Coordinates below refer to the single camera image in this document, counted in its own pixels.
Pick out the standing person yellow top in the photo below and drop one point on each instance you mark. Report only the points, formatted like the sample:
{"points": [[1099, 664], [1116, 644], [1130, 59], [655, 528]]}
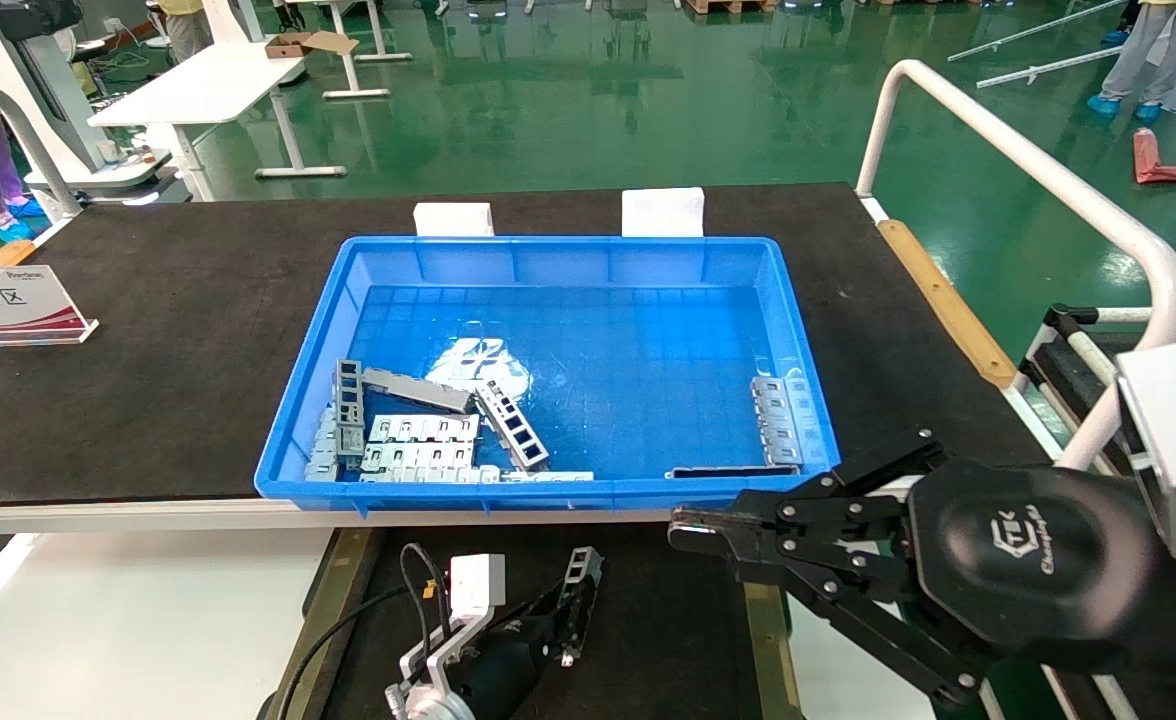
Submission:
{"points": [[188, 30]]}

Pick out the grey notched metal bracket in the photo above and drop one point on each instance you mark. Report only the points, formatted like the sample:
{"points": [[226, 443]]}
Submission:
{"points": [[326, 450]]}

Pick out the white tube table railing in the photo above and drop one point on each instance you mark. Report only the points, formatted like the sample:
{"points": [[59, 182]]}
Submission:
{"points": [[1048, 167]]}

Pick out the wooden edge strip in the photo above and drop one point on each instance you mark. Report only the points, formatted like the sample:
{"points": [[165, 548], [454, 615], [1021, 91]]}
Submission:
{"points": [[8, 253], [946, 300]]}

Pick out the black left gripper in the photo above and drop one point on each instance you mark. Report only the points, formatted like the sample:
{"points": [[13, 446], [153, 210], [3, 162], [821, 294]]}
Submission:
{"points": [[498, 675]]}

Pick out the white desk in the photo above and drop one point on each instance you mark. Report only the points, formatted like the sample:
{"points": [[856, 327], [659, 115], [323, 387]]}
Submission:
{"points": [[198, 90], [355, 94]]}

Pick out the long grey slotted strip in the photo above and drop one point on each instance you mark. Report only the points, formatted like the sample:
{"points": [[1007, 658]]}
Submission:
{"points": [[548, 477]]}

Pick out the grey tube table railing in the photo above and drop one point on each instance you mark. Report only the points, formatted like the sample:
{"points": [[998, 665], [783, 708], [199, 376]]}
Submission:
{"points": [[40, 152]]}

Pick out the white pole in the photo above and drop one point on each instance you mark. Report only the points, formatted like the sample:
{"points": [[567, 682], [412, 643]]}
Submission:
{"points": [[1048, 67], [1033, 29]]}

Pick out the acrylic sign stand red white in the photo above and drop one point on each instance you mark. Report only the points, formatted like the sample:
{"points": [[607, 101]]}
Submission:
{"points": [[8, 300]]}

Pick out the black metal frame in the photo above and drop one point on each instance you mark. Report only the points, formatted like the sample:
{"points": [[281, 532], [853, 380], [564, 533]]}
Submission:
{"points": [[1053, 370]]}

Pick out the flat grey metal strip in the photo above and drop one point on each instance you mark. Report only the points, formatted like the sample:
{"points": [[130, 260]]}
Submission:
{"points": [[418, 390]]}

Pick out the silver camera mounting bracket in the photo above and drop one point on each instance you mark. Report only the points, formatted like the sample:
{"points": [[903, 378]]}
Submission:
{"points": [[438, 655]]}

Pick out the grey metal ladder part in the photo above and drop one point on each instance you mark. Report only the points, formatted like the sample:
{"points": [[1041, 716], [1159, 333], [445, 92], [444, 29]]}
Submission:
{"points": [[513, 425], [350, 440], [575, 580]]}

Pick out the brass rail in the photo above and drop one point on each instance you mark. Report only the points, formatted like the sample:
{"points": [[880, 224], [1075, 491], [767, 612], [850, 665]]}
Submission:
{"points": [[770, 670], [318, 620]]}

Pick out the black container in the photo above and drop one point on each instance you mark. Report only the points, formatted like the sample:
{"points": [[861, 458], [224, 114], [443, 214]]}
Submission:
{"points": [[668, 620]]}

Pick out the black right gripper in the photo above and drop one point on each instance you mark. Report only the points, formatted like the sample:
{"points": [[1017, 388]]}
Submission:
{"points": [[1038, 560]]}

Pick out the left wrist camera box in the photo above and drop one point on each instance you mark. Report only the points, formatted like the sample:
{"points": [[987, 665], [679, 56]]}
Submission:
{"points": [[476, 582]]}

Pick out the grey slotted metal bracket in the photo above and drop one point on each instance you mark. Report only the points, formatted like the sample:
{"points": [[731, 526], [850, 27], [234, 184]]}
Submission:
{"points": [[778, 420]]}

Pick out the person in grey trousers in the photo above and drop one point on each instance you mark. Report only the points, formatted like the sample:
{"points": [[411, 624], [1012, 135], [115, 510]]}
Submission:
{"points": [[1143, 50]]}

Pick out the white foam block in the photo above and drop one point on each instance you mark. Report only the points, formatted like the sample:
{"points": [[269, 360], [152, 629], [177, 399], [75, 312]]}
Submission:
{"points": [[453, 220], [663, 212]]}

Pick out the dark metal strip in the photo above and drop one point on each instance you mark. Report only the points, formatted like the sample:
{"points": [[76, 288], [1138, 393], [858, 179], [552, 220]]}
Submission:
{"points": [[728, 471]]}

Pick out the open cardboard box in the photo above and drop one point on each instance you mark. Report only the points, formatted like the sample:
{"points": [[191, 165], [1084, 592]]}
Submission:
{"points": [[293, 45]]}

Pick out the grey slotted metal plate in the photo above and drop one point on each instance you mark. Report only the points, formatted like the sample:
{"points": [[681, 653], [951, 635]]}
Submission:
{"points": [[418, 458], [423, 428]]}

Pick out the large blue plastic bin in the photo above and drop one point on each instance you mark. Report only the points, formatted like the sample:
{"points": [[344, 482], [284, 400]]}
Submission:
{"points": [[648, 330]]}

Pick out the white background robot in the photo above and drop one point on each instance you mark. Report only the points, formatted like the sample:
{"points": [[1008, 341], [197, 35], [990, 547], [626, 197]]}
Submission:
{"points": [[43, 90]]}

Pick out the black table mat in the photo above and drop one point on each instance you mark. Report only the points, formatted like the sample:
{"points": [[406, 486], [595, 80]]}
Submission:
{"points": [[198, 300]]}

